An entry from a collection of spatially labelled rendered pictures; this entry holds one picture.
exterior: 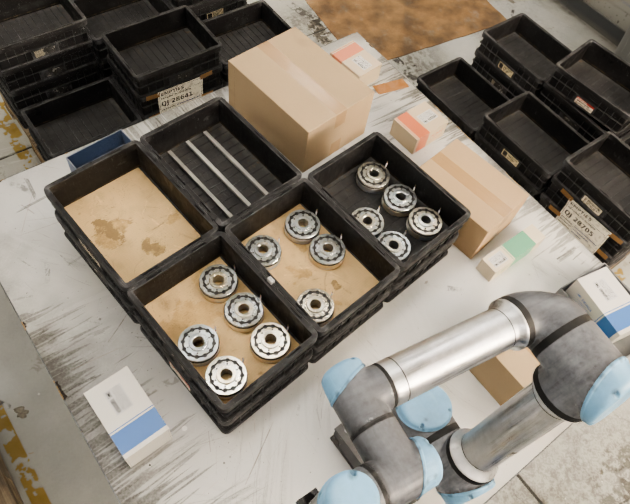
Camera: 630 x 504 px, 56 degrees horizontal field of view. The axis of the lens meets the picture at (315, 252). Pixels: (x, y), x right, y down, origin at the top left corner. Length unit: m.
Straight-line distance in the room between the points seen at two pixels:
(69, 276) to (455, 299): 1.15
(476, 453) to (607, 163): 1.77
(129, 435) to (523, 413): 0.91
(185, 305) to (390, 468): 0.89
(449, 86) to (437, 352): 2.30
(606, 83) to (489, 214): 1.41
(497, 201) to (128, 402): 1.21
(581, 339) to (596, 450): 1.66
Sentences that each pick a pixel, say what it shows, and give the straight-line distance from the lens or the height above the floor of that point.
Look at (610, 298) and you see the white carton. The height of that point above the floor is 0.79.
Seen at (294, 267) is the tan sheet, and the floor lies 0.83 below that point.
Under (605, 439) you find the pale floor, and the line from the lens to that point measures 2.75.
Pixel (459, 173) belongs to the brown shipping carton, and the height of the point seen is 0.86.
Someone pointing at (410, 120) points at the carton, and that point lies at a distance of 2.18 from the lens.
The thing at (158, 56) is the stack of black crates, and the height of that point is 0.49.
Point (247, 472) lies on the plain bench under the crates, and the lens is 1.61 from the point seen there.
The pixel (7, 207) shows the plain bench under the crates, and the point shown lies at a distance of 2.06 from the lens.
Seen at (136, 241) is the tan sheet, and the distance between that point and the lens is 1.74.
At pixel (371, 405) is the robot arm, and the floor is 1.43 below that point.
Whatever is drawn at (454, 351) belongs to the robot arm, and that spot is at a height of 1.42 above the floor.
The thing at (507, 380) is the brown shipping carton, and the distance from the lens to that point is 1.69.
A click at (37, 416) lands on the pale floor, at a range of 2.49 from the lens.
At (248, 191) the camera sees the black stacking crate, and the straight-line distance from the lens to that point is 1.82.
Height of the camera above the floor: 2.28
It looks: 58 degrees down
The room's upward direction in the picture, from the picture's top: 12 degrees clockwise
